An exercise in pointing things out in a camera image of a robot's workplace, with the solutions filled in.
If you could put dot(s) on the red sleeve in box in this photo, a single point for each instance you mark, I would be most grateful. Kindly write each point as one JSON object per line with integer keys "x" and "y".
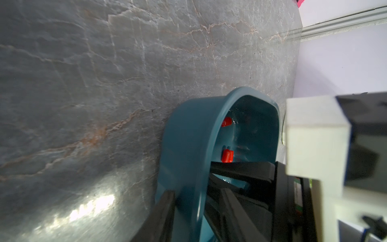
{"x": 227, "y": 156}
{"x": 227, "y": 122}

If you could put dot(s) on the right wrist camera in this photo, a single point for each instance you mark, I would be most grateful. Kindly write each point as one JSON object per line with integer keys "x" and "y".
{"x": 339, "y": 144}

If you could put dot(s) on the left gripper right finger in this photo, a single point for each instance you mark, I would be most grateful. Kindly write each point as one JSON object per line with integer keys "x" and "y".
{"x": 236, "y": 226}

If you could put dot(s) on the pink small object at wall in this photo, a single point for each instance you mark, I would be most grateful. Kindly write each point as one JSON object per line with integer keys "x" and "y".
{"x": 299, "y": 3}

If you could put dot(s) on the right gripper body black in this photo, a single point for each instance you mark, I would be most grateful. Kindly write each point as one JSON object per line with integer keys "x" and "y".
{"x": 279, "y": 205}

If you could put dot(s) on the teal plastic storage box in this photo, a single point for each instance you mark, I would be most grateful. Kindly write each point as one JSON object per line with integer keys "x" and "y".
{"x": 193, "y": 138}

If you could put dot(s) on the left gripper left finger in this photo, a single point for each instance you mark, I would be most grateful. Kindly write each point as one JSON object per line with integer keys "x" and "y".
{"x": 159, "y": 224}

